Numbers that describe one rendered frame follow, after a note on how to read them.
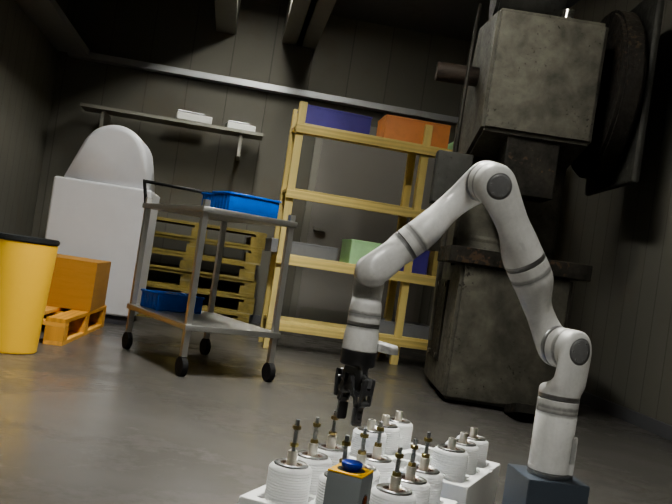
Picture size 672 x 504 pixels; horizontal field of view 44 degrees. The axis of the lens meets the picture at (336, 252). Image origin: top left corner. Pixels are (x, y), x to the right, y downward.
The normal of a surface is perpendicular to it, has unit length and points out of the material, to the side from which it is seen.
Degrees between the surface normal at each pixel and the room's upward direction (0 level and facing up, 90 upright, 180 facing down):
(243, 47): 90
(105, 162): 90
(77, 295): 90
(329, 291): 90
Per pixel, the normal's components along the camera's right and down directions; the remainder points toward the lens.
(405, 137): 0.14, 0.00
